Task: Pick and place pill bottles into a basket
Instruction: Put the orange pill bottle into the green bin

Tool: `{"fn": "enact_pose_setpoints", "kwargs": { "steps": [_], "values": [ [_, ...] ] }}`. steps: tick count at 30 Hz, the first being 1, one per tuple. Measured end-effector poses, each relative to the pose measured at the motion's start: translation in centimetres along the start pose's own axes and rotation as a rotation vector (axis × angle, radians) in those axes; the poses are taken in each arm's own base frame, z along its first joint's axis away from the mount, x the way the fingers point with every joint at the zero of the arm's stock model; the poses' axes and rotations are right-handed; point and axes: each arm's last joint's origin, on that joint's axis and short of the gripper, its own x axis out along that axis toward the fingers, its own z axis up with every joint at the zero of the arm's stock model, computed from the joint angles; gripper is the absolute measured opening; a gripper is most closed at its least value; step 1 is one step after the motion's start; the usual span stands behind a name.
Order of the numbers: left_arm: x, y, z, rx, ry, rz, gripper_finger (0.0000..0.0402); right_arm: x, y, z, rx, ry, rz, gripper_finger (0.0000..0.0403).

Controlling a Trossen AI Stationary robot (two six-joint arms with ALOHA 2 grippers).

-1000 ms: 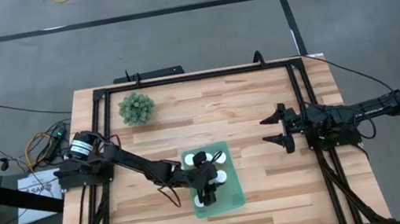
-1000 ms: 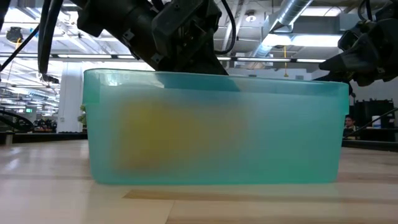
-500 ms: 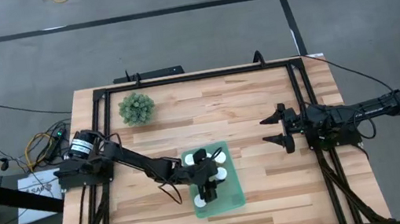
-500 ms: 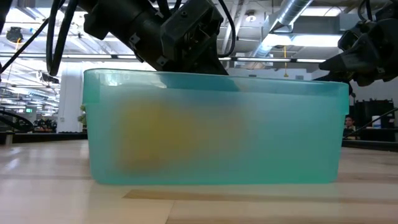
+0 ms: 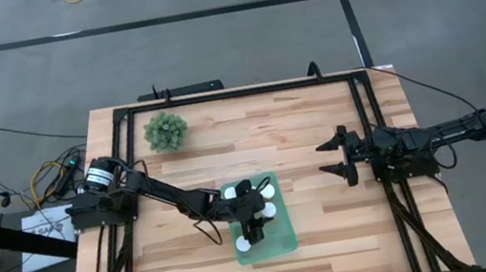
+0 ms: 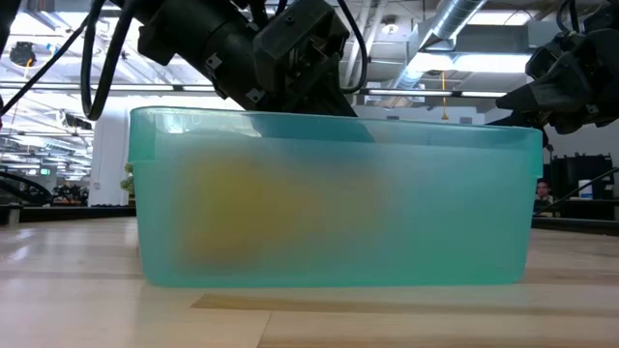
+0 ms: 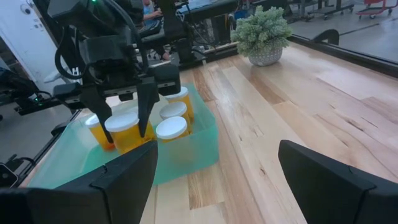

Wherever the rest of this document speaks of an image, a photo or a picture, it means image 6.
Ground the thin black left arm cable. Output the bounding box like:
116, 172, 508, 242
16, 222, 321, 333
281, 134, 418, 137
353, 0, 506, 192
0, 14, 94, 118

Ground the white building column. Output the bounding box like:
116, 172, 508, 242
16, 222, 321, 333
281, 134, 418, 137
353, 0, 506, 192
87, 108, 133, 208

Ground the thin black slanted cable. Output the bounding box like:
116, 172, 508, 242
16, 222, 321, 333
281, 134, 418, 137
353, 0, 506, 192
533, 165, 619, 217

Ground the potted green plant patterned pot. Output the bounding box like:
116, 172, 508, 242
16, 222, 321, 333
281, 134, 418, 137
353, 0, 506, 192
120, 162, 135, 197

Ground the black ceiling cable reel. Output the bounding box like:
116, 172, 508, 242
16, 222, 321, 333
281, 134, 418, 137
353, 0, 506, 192
9, 40, 38, 69

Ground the black left wrist camera cable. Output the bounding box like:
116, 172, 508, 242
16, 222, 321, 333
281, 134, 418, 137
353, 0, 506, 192
335, 0, 369, 96

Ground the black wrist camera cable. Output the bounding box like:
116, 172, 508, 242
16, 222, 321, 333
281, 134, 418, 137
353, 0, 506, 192
335, 0, 369, 96
554, 0, 582, 36

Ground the black shelf unit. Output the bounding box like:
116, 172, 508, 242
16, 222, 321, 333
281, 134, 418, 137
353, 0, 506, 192
548, 153, 619, 219

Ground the translucent teal plastic bin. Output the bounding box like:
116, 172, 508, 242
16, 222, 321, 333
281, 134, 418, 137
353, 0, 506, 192
128, 105, 544, 290

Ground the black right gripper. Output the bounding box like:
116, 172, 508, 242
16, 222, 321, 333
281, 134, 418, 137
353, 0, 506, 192
486, 27, 619, 136

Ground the black aluminium table frame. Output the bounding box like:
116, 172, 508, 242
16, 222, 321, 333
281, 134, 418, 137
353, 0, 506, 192
0, 202, 619, 237

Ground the slanted silver ceiling duct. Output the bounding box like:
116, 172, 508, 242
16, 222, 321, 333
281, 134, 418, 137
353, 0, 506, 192
390, 0, 488, 91

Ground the yellow hanging pendant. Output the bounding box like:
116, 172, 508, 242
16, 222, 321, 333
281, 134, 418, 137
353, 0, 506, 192
439, 70, 451, 121

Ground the rectangular ceiling light panel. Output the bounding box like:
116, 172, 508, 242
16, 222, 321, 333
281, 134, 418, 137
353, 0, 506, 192
408, 50, 534, 74

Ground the long ceiling light strip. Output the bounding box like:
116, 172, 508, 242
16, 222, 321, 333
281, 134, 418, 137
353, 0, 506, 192
0, 81, 509, 99

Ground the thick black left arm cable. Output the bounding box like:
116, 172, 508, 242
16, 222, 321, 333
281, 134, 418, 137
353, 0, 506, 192
78, 0, 140, 123

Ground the person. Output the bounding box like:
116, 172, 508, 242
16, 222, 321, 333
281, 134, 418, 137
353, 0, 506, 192
533, 177, 556, 215

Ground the black ceiling-mounted device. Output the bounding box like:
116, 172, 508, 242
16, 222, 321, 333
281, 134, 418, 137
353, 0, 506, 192
61, 112, 94, 131

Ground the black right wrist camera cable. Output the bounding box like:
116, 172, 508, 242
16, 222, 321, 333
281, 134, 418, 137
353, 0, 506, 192
554, 0, 582, 36

